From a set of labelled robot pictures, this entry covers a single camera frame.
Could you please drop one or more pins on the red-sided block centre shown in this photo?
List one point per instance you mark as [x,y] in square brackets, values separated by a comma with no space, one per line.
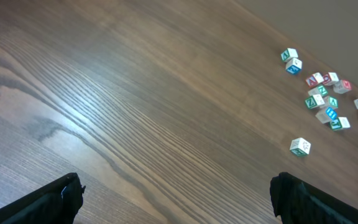
[314,79]

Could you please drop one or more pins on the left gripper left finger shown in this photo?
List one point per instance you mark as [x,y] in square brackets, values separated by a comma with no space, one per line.
[55,203]

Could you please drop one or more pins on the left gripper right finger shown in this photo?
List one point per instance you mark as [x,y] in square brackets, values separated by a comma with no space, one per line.
[297,202]

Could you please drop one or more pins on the blue H block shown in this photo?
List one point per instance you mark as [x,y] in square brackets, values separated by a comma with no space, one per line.
[326,115]

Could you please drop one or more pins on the red-edged white block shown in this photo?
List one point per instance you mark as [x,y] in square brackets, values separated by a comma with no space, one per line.
[330,79]

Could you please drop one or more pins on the teal-sided circle block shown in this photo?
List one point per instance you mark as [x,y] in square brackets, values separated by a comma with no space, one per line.
[340,123]

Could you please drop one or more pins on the green-edged white block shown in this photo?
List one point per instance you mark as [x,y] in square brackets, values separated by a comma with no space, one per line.
[314,101]

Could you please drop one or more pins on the blue-sided block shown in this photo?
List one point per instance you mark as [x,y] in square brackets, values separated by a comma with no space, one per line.
[294,66]

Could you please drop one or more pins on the green-sided picture block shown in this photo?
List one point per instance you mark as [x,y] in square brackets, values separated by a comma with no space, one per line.
[300,147]

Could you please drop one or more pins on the red M block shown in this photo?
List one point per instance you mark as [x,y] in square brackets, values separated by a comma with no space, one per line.
[342,86]

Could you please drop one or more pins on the green N block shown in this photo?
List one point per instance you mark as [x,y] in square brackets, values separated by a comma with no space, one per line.
[318,90]

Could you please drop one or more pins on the green-edged block far left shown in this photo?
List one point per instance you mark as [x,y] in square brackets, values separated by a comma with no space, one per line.
[288,54]

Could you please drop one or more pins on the green V block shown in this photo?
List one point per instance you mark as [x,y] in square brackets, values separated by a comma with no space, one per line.
[330,101]

